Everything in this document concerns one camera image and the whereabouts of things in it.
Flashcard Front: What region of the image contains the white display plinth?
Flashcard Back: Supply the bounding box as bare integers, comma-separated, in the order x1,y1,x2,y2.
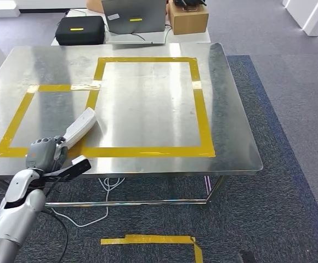
282,0,318,37

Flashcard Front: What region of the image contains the black device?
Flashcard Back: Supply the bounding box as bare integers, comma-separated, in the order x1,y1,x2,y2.
174,0,207,8

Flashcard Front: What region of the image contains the white power cable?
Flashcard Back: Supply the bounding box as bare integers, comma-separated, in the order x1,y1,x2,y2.
50,176,126,228

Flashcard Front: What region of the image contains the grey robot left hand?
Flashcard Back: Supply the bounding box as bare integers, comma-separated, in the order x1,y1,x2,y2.
25,135,68,174

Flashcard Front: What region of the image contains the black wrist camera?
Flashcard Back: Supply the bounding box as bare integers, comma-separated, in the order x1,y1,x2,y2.
236,249,256,263
42,155,92,182

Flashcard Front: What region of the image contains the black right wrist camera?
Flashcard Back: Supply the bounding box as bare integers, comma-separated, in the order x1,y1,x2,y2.
236,249,256,263

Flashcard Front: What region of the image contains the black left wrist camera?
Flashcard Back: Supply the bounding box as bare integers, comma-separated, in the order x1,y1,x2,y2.
42,155,92,182

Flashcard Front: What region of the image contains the brown cardboard box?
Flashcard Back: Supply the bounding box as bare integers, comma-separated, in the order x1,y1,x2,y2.
168,0,210,36

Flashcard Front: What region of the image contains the stainless steel workbench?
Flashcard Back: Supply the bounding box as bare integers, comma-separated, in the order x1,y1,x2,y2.
0,42,264,209

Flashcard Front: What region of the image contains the black zip case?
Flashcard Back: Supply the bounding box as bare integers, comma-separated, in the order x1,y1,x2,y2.
54,15,106,47

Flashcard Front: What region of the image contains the small yellow tape frame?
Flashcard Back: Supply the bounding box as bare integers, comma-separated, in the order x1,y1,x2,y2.
0,84,102,158

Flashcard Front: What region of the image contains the white low platform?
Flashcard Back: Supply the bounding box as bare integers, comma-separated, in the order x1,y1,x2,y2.
0,0,20,18

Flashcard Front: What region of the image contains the grey laptop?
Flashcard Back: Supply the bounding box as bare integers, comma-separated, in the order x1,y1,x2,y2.
101,0,167,45

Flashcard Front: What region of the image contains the white curved car part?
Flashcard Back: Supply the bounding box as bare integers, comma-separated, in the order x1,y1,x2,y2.
55,107,97,151

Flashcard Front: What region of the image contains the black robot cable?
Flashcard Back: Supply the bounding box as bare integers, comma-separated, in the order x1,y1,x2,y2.
42,207,70,263

